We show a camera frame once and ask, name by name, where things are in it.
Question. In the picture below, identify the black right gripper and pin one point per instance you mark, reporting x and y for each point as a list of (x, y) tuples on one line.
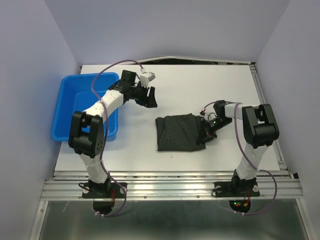
[(206, 135)]

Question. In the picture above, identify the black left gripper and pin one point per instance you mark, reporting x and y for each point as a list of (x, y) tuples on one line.
[(151, 102)]

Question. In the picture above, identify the black dotted skirt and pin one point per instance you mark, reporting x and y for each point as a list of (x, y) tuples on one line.
[(178, 133)]

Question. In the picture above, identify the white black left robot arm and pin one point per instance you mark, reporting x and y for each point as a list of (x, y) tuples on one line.
[(88, 130)]

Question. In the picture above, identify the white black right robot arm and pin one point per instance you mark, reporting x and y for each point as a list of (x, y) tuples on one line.
[(255, 127)]

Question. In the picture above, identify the blue plastic bin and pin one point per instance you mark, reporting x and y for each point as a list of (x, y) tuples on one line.
[(75, 94)]

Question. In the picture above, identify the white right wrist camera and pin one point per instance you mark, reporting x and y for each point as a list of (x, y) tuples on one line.
[(208, 114)]

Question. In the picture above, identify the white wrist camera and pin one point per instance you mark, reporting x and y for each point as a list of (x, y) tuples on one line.
[(146, 77), (208, 114)]

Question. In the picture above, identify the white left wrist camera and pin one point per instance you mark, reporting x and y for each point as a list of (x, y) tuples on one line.
[(146, 77)]

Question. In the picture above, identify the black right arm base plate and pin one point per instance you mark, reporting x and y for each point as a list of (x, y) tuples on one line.
[(226, 189)]

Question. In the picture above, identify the aluminium table edge rail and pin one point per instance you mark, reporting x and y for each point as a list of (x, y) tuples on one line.
[(169, 185)]

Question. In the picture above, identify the right side aluminium rail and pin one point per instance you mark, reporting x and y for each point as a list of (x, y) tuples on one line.
[(281, 161)]

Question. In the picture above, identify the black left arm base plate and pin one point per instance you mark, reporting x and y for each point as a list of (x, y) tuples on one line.
[(108, 190)]

